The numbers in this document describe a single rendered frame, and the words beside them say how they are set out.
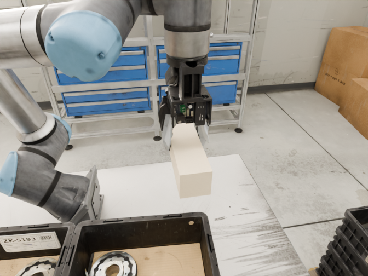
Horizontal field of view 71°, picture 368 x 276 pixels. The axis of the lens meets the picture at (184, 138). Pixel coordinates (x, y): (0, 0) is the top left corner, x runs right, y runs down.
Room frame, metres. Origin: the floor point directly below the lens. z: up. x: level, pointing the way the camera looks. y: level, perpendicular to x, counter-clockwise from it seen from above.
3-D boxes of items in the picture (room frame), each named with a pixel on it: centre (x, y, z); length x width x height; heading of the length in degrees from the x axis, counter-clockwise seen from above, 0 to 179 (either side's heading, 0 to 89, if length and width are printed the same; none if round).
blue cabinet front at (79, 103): (2.01, 0.65, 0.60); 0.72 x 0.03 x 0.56; 100
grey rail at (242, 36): (2.11, 0.26, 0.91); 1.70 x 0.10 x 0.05; 100
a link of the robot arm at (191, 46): (0.44, -0.01, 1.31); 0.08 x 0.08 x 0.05
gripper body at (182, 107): (0.44, -0.01, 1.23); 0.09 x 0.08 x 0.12; 10
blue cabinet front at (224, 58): (2.16, -0.13, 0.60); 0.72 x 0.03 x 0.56; 100
